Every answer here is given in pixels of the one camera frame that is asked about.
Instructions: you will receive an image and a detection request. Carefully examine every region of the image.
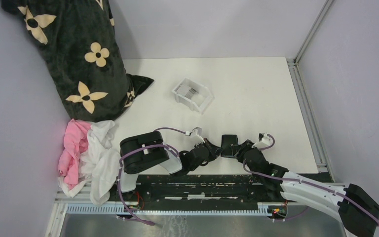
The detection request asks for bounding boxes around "clear plastic card box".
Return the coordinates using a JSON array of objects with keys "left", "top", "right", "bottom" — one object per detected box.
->
[{"left": 172, "top": 78, "right": 214, "bottom": 114}]

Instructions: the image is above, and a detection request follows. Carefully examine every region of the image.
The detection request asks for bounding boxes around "black card holder wallet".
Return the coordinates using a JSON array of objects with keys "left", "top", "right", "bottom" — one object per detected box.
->
[{"left": 221, "top": 134, "right": 239, "bottom": 158}]

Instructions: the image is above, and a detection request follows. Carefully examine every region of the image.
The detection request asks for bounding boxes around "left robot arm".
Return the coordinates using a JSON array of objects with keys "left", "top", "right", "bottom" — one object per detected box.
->
[{"left": 116, "top": 127, "right": 223, "bottom": 201}]

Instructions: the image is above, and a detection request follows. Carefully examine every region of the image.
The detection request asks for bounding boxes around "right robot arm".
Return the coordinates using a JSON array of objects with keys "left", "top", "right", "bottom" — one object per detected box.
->
[{"left": 228, "top": 134, "right": 379, "bottom": 237}]

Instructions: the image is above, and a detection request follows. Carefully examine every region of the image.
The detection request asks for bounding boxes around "stack of grey cards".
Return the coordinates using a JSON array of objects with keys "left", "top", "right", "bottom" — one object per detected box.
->
[{"left": 177, "top": 84, "right": 197, "bottom": 99}]

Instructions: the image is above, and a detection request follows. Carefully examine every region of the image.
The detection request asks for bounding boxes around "white cloth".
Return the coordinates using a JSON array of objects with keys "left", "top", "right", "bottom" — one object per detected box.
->
[{"left": 58, "top": 120, "right": 120, "bottom": 206}]

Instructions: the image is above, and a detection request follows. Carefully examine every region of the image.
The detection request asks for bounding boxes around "pink cloth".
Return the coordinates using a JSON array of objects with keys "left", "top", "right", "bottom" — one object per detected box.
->
[{"left": 58, "top": 119, "right": 91, "bottom": 190}]

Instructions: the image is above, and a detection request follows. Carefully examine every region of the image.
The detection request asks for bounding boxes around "black floral plush blanket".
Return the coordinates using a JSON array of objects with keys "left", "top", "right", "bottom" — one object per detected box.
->
[{"left": 0, "top": 0, "right": 153, "bottom": 122}]

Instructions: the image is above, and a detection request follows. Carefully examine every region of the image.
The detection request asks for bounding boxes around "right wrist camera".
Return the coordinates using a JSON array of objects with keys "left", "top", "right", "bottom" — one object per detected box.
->
[{"left": 252, "top": 133, "right": 275, "bottom": 151}]

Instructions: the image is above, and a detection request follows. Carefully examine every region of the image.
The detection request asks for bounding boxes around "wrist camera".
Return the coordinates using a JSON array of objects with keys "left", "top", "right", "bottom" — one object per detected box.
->
[
  {"left": 185, "top": 127, "right": 205, "bottom": 145},
  {"left": 252, "top": 133, "right": 275, "bottom": 151}
]

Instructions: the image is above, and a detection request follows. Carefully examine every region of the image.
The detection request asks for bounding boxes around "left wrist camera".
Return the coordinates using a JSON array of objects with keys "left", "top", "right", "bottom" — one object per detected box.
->
[{"left": 185, "top": 127, "right": 205, "bottom": 145}]

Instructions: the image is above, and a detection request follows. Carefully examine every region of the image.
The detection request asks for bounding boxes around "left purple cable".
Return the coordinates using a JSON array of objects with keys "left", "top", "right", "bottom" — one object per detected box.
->
[{"left": 116, "top": 127, "right": 190, "bottom": 227}]

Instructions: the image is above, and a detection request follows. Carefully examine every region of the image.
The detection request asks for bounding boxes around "purple cable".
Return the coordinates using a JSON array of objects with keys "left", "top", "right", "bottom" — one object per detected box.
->
[
  {"left": 116, "top": 127, "right": 190, "bottom": 227},
  {"left": 241, "top": 133, "right": 379, "bottom": 227}
]

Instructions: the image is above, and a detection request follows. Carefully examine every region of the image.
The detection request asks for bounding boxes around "aluminium frame rail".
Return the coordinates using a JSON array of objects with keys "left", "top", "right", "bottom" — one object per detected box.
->
[{"left": 286, "top": 0, "right": 362, "bottom": 237}]

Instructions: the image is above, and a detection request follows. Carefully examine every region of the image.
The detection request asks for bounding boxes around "slotted cable duct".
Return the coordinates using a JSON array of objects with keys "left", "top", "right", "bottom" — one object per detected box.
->
[{"left": 66, "top": 204, "right": 270, "bottom": 217}]

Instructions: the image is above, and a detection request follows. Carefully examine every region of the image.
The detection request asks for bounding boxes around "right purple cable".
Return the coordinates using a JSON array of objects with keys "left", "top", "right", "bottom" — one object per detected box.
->
[{"left": 241, "top": 133, "right": 379, "bottom": 227}]

